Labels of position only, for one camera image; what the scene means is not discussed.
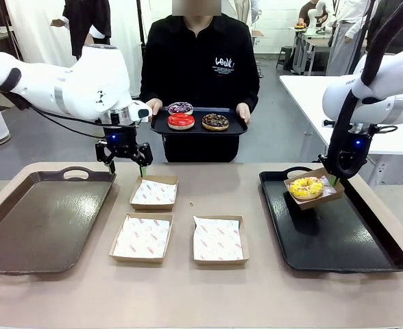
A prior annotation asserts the red glazed donut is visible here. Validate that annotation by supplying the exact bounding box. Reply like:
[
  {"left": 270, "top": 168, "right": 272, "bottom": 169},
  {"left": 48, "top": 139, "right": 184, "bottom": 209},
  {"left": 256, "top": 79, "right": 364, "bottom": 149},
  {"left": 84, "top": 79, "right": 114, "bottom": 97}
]
[{"left": 167, "top": 113, "right": 196, "bottom": 131}]

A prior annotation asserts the small black serving tray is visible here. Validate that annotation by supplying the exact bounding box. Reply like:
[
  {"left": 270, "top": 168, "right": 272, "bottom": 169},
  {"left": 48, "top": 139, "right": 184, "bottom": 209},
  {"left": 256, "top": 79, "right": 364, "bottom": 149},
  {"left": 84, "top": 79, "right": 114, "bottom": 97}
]
[{"left": 149, "top": 106, "right": 249, "bottom": 137}]

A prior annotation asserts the large black plastic tray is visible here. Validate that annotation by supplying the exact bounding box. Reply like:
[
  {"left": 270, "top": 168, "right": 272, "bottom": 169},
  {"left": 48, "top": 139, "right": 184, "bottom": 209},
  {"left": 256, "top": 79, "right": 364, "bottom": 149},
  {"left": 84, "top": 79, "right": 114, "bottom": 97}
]
[{"left": 258, "top": 167, "right": 403, "bottom": 273}]

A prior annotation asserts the mannequin in white blazer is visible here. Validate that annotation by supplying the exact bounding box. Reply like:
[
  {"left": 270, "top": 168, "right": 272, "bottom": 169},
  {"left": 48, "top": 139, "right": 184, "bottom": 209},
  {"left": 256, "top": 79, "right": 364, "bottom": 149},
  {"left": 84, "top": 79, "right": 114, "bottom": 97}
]
[{"left": 233, "top": 0, "right": 258, "bottom": 35}]

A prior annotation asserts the white table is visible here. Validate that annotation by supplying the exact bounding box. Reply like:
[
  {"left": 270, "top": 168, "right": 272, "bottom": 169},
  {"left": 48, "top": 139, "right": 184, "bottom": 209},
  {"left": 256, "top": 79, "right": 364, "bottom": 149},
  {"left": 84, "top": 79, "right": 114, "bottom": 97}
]
[{"left": 278, "top": 74, "right": 403, "bottom": 188}]

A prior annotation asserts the yellow sprinkled donut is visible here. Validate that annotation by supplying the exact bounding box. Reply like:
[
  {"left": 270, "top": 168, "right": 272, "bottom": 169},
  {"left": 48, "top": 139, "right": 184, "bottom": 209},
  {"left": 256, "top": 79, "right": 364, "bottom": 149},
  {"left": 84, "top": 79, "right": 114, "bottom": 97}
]
[{"left": 289, "top": 176, "right": 325, "bottom": 201}]

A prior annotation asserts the person's left hand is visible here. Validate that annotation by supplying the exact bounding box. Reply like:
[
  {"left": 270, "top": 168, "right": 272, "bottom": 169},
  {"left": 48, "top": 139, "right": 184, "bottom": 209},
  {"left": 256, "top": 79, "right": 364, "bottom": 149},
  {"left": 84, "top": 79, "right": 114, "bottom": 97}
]
[{"left": 236, "top": 102, "right": 252, "bottom": 125}]

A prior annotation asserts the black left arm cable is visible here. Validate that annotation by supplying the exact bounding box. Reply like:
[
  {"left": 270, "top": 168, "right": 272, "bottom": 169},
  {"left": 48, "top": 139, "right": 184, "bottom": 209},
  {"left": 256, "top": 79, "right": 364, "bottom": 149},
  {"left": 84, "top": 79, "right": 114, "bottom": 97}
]
[{"left": 14, "top": 94, "right": 108, "bottom": 138}]

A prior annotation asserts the mannequin in black top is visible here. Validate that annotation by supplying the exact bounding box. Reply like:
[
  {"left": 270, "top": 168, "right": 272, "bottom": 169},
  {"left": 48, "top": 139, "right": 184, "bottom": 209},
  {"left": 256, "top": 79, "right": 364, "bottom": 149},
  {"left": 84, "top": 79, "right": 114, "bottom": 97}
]
[{"left": 49, "top": 0, "right": 112, "bottom": 62}]

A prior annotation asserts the brown kraft paper box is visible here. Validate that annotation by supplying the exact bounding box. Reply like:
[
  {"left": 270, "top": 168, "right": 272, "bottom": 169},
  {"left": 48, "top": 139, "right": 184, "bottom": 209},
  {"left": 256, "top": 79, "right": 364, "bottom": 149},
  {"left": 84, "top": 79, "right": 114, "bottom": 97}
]
[
  {"left": 109, "top": 212, "right": 174, "bottom": 264},
  {"left": 283, "top": 167, "right": 345, "bottom": 211},
  {"left": 193, "top": 215, "right": 249, "bottom": 267},
  {"left": 130, "top": 175, "right": 179, "bottom": 212}
]

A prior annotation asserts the brown plastic tray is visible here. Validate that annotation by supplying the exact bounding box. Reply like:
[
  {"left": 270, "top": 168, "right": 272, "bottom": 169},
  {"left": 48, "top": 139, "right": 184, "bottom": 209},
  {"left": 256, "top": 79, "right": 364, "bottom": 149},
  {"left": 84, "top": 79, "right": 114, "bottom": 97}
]
[{"left": 0, "top": 166, "right": 117, "bottom": 274}]

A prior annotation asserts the chocolate sprinkled donut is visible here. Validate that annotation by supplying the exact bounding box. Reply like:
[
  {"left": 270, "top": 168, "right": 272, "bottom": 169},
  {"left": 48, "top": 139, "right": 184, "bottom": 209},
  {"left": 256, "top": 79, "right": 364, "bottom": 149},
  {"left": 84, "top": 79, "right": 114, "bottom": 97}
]
[{"left": 201, "top": 113, "right": 230, "bottom": 132}]

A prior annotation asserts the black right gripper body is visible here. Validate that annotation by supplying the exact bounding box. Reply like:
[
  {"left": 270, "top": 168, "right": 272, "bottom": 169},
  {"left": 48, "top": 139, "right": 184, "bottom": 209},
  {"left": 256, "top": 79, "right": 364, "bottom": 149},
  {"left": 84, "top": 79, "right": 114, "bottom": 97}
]
[{"left": 338, "top": 123, "right": 374, "bottom": 172}]

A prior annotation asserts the white curtain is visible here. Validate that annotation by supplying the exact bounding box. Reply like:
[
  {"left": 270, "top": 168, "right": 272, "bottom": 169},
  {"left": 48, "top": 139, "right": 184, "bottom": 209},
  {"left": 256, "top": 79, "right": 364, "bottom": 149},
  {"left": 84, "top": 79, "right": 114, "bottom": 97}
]
[{"left": 4, "top": 0, "right": 154, "bottom": 100}]

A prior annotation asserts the purple sprinkled donut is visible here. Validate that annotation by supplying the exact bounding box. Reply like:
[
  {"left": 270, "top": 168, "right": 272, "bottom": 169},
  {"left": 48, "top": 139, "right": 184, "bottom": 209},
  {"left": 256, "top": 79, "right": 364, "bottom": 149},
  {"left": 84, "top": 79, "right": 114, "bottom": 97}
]
[{"left": 167, "top": 101, "right": 194, "bottom": 116}]

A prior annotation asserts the person in black shirt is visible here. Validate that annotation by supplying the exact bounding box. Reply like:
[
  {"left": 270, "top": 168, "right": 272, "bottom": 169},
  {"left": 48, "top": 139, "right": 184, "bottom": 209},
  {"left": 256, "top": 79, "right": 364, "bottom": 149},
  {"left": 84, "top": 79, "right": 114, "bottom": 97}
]
[{"left": 139, "top": 0, "right": 260, "bottom": 164}]

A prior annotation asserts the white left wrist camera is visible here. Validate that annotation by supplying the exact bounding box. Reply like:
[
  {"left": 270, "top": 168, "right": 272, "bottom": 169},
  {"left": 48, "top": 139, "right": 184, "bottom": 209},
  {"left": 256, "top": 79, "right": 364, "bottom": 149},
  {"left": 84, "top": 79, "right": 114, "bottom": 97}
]
[{"left": 129, "top": 101, "right": 154, "bottom": 123}]

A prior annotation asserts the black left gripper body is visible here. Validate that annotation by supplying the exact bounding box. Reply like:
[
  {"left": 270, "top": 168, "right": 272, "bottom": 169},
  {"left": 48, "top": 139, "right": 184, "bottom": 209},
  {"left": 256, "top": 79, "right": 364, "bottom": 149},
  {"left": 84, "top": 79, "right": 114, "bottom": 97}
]
[{"left": 101, "top": 123, "right": 139, "bottom": 159}]

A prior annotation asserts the black cable sleeve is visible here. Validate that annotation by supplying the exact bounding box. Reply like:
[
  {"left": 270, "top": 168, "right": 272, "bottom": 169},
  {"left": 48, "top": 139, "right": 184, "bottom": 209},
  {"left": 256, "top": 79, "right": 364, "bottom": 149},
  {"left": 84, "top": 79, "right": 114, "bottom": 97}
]
[{"left": 326, "top": 0, "right": 403, "bottom": 180}]

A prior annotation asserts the person's right hand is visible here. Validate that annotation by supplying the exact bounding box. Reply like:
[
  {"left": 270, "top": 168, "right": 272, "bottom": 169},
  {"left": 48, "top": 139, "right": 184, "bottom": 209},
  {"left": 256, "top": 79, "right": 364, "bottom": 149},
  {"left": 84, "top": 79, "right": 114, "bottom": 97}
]
[{"left": 146, "top": 98, "right": 164, "bottom": 117}]

